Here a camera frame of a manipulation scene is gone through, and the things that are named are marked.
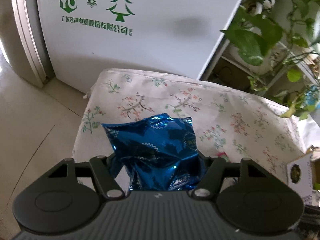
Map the floral tablecloth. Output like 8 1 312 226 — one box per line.
73 69 319 191

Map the white metal plant rack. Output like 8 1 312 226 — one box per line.
201 38 319 96

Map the white cardboard milk box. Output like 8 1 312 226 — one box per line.
286 146 319 207

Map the white refrigerator with green print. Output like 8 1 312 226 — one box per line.
11 0 241 92

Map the pothos plant in white pot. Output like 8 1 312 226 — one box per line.
221 0 319 120

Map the blue foil snack bag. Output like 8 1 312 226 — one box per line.
102 113 207 191

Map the blue tape roll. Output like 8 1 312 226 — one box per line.
304 85 319 112

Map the pink white snack bag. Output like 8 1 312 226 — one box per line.
216 152 231 163

